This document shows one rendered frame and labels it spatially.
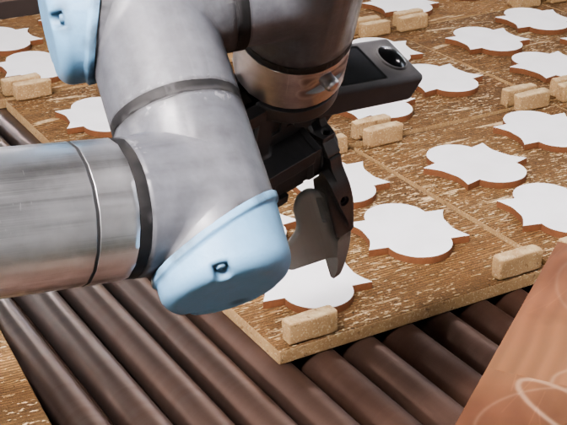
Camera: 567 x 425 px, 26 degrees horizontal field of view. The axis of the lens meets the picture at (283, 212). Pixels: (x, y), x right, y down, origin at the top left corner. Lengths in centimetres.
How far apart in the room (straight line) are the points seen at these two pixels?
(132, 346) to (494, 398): 44
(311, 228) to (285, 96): 16
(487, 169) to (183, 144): 101
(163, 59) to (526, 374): 47
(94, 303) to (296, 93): 63
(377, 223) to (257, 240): 84
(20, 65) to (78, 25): 136
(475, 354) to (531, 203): 31
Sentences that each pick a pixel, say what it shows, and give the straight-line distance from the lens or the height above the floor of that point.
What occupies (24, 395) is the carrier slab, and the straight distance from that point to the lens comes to 118.
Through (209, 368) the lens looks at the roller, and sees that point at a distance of 123.
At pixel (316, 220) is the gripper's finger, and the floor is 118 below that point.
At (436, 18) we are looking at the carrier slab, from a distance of 230.
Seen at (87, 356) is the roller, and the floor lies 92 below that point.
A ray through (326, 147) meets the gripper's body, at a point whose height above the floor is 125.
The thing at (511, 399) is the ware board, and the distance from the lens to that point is 98.
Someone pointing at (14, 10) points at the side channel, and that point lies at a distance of 240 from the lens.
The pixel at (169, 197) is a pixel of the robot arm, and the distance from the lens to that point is 62.
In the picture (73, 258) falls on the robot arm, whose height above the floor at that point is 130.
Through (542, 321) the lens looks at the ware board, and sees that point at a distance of 109.
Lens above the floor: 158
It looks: 25 degrees down
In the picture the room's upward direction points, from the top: straight up
